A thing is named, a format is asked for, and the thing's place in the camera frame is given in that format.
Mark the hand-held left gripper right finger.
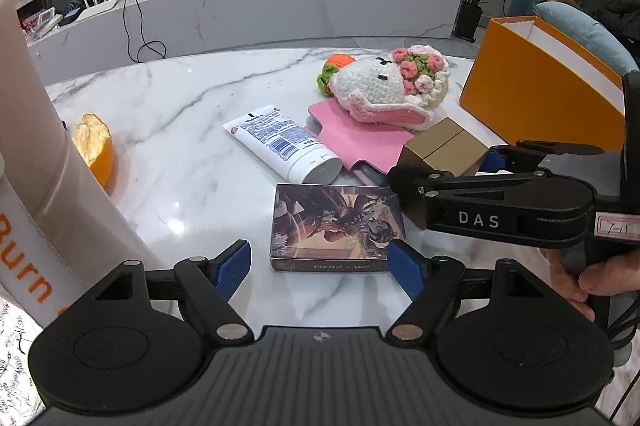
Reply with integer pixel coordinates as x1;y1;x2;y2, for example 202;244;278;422
385;239;556;342

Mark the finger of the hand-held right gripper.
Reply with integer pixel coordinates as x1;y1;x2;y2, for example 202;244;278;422
387;165;546;207
484;140;606;174

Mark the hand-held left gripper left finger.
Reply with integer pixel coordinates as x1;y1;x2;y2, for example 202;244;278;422
85;239;253;342

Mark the small brown cardboard box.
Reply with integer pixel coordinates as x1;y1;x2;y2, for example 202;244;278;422
402;116;490;231

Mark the orange storage box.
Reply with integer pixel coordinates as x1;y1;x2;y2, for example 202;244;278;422
460;16;640;152

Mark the dark printed card box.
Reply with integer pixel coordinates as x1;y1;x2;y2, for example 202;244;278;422
270;183;407;273

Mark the pink wallet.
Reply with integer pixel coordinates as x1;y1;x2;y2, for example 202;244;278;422
306;99;416;187

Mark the white cream tube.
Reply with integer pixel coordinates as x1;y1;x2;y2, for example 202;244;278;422
222;104;343;184

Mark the orange crochet fruit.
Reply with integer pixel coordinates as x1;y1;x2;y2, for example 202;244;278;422
316;52;357;96

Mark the person's right hand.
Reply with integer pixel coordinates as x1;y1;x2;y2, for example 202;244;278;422
547;246;640;322

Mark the light blue pillow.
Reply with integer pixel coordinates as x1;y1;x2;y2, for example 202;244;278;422
535;0;640;72

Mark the orange citrus fruit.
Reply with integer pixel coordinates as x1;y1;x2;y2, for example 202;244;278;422
71;112;115;194

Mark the black jacket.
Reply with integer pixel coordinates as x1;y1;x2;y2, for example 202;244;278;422
595;0;640;52

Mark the pink water bottle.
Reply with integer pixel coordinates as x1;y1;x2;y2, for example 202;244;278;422
0;0;166;332

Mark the white scribble print sheet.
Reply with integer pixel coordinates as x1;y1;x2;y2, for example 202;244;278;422
0;296;48;426

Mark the black power cable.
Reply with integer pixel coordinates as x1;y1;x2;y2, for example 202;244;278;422
122;0;168;63

